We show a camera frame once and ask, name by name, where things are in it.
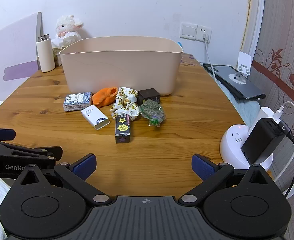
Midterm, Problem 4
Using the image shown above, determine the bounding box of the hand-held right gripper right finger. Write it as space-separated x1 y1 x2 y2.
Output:
179 154 275 207

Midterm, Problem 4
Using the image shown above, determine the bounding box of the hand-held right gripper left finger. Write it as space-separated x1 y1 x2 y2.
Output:
14 154 112 207

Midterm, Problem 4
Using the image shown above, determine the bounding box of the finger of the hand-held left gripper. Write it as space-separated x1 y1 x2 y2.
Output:
0 127 16 142
0 140 63 161

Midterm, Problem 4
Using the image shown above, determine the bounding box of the white rectangular box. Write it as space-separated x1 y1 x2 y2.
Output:
81 104 110 131

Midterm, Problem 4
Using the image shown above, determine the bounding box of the black box with yellow star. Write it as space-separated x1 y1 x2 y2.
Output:
115 114 131 144

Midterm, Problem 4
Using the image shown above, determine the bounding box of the blue patterned box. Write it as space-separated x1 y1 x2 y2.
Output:
63 92 93 112

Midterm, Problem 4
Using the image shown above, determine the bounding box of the orange plush toy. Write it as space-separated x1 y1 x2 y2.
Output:
91 87 118 108

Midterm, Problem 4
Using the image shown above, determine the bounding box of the green dried herb bag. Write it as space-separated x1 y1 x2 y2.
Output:
138 99 166 127

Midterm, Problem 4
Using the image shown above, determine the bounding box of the white floral scrunchie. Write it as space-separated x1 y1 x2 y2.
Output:
109 86 140 120

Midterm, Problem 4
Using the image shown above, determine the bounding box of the small black box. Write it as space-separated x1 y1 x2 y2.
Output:
137 88 161 106

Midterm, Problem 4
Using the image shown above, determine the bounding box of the beige plastic storage bin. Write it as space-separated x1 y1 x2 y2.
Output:
59 36 183 96

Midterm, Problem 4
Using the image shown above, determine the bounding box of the round white power strip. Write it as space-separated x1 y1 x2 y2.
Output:
220 125 273 170

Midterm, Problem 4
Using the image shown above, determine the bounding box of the black charger block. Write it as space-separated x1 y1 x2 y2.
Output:
241 117 291 164

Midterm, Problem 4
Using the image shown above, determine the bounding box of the light blue bedding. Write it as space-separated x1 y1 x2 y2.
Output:
222 80 261 128

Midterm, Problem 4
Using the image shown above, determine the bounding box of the white and purple board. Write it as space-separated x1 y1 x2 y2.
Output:
0 12 43 103

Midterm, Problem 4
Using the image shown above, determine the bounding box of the white charger block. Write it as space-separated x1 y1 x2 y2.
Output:
248 107 282 135

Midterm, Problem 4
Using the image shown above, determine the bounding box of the dark grey laptop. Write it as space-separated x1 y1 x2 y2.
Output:
203 64 266 100

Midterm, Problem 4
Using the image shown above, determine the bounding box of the white thermos bottle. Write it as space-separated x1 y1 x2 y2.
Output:
36 34 56 73

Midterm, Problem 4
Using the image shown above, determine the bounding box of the tissue box with tissue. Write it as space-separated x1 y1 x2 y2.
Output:
51 34 82 66

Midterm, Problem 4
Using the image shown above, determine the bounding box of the purple floral table cloth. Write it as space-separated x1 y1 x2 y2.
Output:
179 53 205 67

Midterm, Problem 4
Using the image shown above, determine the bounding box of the white charger device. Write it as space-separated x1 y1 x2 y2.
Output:
230 51 252 84

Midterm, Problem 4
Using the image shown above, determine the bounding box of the white plush sheep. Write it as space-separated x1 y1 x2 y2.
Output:
51 15 84 48

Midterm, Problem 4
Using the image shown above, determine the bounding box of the white plug with cable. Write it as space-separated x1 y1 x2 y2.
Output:
202 33 221 85

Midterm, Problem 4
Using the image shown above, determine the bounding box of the white wall socket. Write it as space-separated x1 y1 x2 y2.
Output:
196 25 212 42

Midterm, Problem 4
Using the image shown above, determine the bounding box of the white wall switch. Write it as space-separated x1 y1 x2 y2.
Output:
180 22 198 40

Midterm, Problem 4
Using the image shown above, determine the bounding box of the cream wall moulding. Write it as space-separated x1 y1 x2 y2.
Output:
240 0 266 55

